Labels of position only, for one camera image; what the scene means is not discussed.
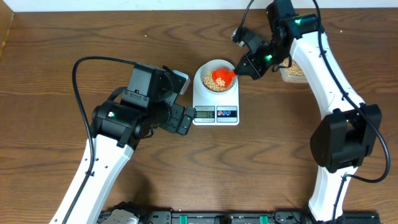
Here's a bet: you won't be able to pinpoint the red plastic measuring scoop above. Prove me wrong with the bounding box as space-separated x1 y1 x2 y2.
212 68 236 86

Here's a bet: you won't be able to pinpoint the clear plastic container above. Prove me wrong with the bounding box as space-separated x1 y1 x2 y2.
279 63 308 84

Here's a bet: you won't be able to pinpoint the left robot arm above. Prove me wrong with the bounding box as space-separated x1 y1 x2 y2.
51 63 195 223

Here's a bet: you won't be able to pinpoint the grey round bowl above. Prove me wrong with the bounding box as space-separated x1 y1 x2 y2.
196 59 238 93

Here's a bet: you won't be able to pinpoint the black right camera cable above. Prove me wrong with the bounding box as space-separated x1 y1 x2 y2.
238 0 391 224

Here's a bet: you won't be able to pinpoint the pile of soybeans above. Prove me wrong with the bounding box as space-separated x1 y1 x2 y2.
283 58 305 77

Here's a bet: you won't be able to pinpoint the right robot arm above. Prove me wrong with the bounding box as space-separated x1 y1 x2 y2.
231 1 382 223

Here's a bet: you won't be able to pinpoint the white digital kitchen scale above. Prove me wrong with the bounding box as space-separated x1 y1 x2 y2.
193 71 240 126

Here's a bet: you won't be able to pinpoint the soybeans in red scoop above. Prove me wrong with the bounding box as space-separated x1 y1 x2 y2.
215 78 226 88

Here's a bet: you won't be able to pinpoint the soybeans in grey bowl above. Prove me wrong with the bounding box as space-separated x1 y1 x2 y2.
203 70 233 92

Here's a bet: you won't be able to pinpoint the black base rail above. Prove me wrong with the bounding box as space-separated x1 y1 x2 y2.
96 201 381 224

